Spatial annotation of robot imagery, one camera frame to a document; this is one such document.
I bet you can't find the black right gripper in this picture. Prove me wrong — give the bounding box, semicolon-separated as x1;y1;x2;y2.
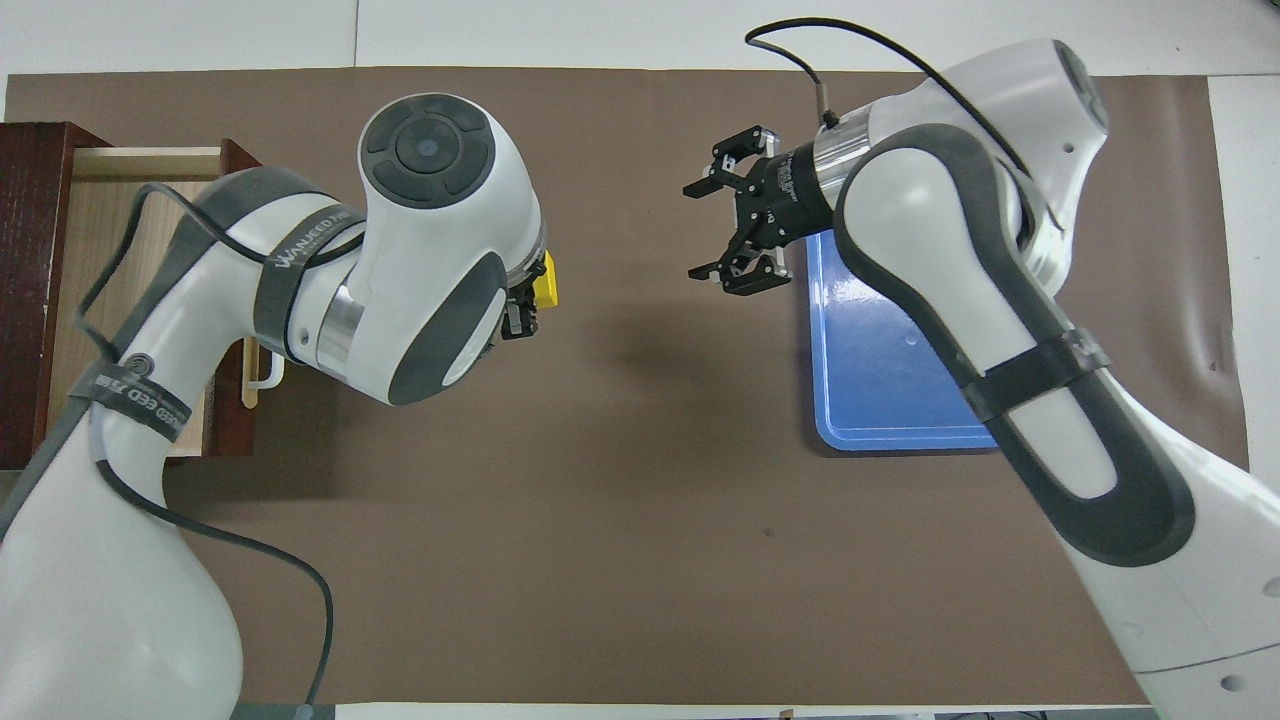
683;125;836;298

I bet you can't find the yellow cube block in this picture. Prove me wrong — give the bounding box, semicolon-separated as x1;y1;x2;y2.
530;250;562;309

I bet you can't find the white drawer handle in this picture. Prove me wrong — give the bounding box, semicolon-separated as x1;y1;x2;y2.
245;340;287;392

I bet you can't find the brown table mat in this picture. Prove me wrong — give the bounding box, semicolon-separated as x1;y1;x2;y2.
0;66;1251;706

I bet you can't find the blue plastic tray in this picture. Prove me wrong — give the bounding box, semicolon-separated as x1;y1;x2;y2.
805;230;1001;453

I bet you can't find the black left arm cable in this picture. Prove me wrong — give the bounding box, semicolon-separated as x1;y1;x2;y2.
72;180;336;713

